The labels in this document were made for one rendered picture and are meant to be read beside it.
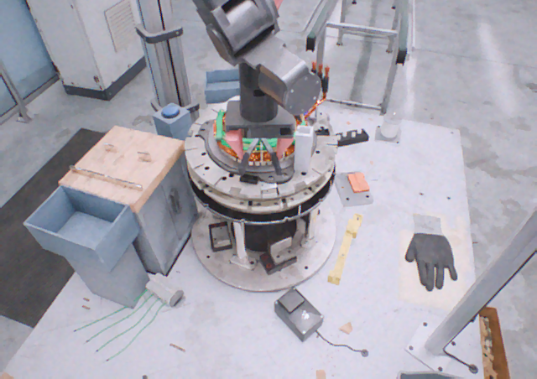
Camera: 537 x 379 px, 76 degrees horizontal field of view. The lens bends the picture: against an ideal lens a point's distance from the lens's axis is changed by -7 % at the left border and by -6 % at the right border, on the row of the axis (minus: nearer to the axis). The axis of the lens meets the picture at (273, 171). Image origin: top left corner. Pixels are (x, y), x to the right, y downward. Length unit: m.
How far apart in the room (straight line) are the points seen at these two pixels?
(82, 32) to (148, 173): 2.21
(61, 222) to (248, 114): 0.49
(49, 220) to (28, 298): 1.27
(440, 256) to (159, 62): 0.92
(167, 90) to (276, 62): 0.74
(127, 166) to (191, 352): 0.42
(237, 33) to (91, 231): 0.54
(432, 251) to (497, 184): 1.61
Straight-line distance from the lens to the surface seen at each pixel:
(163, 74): 1.13
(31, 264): 2.20
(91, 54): 2.98
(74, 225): 0.86
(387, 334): 0.90
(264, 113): 0.53
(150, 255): 0.88
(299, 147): 0.66
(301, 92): 0.45
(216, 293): 0.91
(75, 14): 2.87
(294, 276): 0.90
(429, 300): 0.96
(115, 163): 0.83
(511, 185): 2.62
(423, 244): 1.02
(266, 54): 0.46
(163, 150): 0.82
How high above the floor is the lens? 1.59
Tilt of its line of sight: 45 degrees down
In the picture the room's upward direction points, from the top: straight up
